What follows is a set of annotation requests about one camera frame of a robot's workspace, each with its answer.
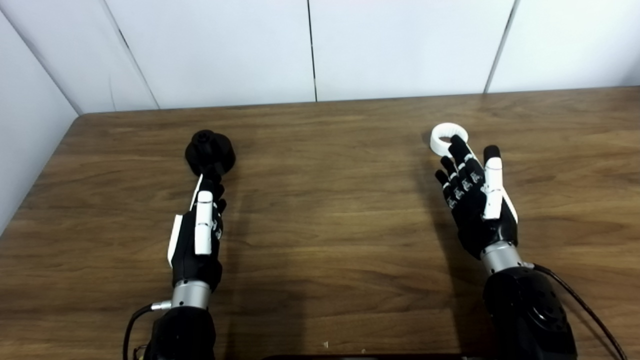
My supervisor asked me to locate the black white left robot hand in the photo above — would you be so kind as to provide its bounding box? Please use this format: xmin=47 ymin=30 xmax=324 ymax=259
xmin=167 ymin=172 xmax=227 ymax=292

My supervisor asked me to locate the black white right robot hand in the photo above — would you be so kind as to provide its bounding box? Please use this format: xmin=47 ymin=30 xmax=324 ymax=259
xmin=434 ymin=134 xmax=519 ymax=261

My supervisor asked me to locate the round black gear part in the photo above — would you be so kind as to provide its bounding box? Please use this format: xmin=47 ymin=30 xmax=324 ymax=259
xmin=184 ymin=129 xmax=236 ymax=177

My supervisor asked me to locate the white toothed ring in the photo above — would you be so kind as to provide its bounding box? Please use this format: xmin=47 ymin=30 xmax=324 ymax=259
xmin=430 ymin=122 xmax=469 ymax=156

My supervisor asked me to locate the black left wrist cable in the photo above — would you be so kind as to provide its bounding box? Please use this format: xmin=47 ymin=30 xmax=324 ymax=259
xmin=123 ymin=300 xmax=173 ymax=360

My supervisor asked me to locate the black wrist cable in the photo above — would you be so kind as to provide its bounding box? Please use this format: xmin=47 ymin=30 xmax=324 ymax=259
xmin=123 ymin=300 xmax=173 ymax=360
xmin=520 ymin=262 xmax=628 ymax=360

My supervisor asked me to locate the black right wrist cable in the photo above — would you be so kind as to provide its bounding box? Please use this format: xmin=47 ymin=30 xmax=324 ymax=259
xmin=520 ymin=262 xmax=628 ymax=360

